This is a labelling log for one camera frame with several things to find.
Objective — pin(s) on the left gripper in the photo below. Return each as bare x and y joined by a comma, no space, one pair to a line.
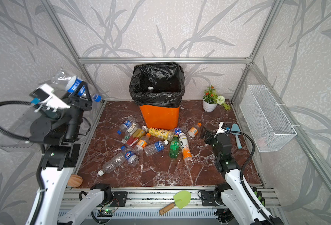
77,102

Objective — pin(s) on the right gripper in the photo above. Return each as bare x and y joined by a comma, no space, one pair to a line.
211,138

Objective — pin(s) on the blue label crushed bottle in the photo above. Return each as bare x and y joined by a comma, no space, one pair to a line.
67,81

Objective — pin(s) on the blue label water bottle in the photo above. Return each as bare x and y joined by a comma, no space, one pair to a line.
155,147

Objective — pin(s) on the clear bottle green label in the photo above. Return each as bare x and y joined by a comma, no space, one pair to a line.
150,89

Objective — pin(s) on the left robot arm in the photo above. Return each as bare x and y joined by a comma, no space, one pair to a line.
56,166

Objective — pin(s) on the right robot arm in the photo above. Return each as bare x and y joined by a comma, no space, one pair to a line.
244,203

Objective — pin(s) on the orange trash bin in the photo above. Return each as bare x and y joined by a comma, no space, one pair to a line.
160,117

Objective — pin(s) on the black bin liner bag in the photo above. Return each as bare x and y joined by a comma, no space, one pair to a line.
167,79

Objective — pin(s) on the orange cap clear bottle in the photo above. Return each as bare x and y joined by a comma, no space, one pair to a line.
194,130

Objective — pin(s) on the white orange drink bottle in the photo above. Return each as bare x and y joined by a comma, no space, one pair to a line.
187,156

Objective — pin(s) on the teal silicone spatula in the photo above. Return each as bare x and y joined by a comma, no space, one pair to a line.
235,127

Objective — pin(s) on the small pepsi bottle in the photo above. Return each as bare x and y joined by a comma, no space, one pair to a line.
179,130

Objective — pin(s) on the green sprite bottle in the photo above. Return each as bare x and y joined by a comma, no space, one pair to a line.
174,147

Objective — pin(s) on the white potted artificial flowers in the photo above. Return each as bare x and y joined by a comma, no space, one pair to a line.
211,100

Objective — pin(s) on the yellow label tea bottle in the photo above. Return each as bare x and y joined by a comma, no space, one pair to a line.
160,133

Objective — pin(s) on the blue label clear bottle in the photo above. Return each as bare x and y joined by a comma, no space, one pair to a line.
128,127

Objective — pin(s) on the green garden trowel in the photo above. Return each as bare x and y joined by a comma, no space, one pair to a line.
181,199

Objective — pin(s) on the red yellow tea bottle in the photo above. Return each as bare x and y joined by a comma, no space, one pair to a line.
134,138

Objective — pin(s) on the orange label clear bottle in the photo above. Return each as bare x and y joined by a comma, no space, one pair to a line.
141,144

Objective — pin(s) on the clear bottle white cap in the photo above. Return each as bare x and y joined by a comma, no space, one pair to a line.
110,165

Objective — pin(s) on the green work glove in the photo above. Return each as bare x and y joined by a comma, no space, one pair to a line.
259,195

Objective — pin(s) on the pepsi label clear bottle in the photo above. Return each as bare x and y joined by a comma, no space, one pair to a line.
130,156

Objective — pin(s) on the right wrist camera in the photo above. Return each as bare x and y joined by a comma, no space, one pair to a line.
223,130

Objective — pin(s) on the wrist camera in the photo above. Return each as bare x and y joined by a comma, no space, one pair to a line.
44,96
223,130

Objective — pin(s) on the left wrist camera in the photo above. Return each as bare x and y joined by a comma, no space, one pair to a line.
44,96

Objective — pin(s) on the white wire mesh basket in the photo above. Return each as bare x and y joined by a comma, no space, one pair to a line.
268,124

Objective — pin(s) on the clear acrylic wall shelf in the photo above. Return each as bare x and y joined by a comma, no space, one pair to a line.
27,132

